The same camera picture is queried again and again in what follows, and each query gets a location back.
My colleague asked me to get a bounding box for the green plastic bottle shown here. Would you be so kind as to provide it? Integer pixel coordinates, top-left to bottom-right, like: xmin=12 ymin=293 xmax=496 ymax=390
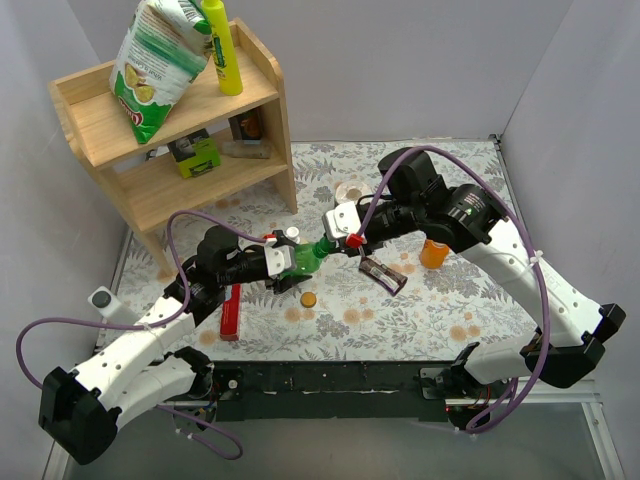
xmin=291 ymin=236 xmax=336 ymax=276

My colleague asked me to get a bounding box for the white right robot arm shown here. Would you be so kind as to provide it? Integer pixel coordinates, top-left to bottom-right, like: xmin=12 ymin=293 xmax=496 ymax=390
xmin=358 ymin=147 xmax=626 ymax=398

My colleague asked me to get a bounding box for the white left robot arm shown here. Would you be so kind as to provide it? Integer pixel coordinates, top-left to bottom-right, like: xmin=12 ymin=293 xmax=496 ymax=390
xmin=38 ymin=226 xmax=299 ymax=465

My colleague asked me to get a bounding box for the orange bottle cap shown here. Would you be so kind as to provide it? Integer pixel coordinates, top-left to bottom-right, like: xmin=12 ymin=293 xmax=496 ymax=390
xmin=300 ymin=292 xmax=317 ymax=308

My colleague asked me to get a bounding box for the cream pump soap bottle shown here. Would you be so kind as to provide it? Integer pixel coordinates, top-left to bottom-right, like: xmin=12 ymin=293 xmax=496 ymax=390
xmin=285 ymin=226 xmax=300 ymax=244

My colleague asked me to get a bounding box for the orange juice bottle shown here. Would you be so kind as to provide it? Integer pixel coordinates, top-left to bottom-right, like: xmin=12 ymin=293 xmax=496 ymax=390
xmin=419 ymin=239 xmax=450 ymax=269

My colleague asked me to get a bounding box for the yellow squeeze bottle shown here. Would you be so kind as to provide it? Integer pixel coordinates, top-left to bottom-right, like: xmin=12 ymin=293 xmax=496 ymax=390
xmin=201 ymin=0 xmax=243 ymax=96

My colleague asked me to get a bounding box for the red toothpaste box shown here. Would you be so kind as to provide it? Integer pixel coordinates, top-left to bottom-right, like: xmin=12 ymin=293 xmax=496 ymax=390
xmin=219 ymin=284 xmax=242 ymax=341

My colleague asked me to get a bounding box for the brown chocolate bar wrapper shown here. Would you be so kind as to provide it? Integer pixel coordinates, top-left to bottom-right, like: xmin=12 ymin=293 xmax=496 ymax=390
xmin=358 ymin=257 xmax=408 ymax=296

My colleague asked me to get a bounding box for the floral table mat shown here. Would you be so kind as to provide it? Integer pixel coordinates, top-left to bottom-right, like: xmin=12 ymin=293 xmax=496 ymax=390
xmin=117 ymin=140 xmax=561 ymax=362

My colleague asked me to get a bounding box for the green black box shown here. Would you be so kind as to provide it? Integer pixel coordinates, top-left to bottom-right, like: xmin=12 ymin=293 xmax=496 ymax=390
xmin=167 ymin=129 xmax=221 ymax=179

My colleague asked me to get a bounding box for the wooden shelf unit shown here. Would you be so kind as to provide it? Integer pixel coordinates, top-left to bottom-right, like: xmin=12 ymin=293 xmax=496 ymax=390
xmin=48 ymin=18 xmax=297 ymax=276

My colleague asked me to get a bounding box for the dark orange box on shelf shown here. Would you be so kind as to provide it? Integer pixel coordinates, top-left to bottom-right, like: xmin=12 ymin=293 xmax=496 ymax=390
xmin=228 ymin=108 xmax=263 ymax=143

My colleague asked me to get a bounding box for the white button box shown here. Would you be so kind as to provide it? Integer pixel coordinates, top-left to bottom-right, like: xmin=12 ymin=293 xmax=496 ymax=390
xmin=87 ymin=286 xmax=138 ymax=326

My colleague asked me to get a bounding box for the green white chips bag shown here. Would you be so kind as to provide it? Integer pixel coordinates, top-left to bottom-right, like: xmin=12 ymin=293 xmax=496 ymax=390
xmin=109 ymin=0 xmax=212 ymax=145

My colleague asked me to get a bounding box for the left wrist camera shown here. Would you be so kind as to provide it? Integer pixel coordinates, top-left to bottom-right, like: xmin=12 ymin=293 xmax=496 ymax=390
xmin=264 ymin=231 xmax=297 ymax=278

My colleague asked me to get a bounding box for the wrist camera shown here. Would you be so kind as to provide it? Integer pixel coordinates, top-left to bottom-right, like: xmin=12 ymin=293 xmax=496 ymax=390
xmin=322 ymin=201 xmax=367 ymax=249
xmin=264 ymin=231 xmax=297 ymax=278

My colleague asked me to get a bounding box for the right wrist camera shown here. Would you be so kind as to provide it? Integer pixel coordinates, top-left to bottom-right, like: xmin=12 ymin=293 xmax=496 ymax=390
xmin=322 ymin=201 xmax=367 ymax=249

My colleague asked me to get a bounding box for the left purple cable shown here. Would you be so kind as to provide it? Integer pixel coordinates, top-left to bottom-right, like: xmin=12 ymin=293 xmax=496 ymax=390
xmin=15 ymin=209 xmax=274 ymax=389

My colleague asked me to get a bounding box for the purple cable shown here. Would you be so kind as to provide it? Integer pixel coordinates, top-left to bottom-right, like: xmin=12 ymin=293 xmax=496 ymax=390
xmin=15 ymin=209 xmax=274 ymax=389
xmin=357 ymin=146 xmax=554 ymax=434

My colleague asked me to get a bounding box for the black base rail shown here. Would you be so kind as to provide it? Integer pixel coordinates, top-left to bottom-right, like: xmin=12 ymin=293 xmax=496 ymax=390
xmin=154 ymin=359 xmax=514 ymax=424

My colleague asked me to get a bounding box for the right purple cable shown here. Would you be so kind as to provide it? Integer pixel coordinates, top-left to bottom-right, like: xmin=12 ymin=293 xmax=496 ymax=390
xmin=357 ymin=146 xmax=554 ymax=434

